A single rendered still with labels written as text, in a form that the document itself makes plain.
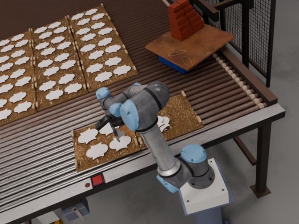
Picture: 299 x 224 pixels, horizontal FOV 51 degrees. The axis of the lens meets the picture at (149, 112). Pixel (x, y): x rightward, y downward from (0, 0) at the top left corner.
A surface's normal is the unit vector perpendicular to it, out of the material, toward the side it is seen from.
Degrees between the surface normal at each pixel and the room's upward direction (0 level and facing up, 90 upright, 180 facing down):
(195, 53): 0
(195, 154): 5
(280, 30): 0
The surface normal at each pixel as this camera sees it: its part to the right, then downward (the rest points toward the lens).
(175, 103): -0.21, -0.70
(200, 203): 0.18, 0.66
